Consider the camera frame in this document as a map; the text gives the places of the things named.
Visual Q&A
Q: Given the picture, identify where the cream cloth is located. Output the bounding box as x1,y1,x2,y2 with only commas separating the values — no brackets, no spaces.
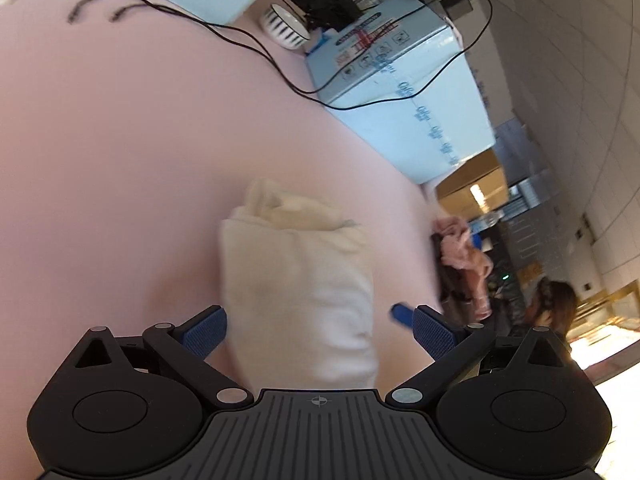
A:
217,176,380,391

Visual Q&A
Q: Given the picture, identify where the brown cardboard box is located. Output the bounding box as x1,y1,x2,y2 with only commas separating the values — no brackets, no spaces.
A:
434,162,510,221

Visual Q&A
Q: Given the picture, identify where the white bowl with black stripes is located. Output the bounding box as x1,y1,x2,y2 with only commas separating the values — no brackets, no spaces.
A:
258,3,312,51

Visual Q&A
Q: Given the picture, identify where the pink fluffy garment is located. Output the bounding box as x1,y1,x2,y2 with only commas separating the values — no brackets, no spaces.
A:
431,215,495,320

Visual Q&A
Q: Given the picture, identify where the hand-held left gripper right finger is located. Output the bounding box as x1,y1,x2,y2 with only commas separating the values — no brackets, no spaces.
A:
385,305,582,408

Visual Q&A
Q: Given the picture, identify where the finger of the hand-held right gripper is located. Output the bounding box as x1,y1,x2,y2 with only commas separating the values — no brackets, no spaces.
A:
389,303,417,330

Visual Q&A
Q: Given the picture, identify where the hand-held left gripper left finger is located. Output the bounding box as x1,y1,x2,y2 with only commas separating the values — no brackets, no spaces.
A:
61,305,255,409

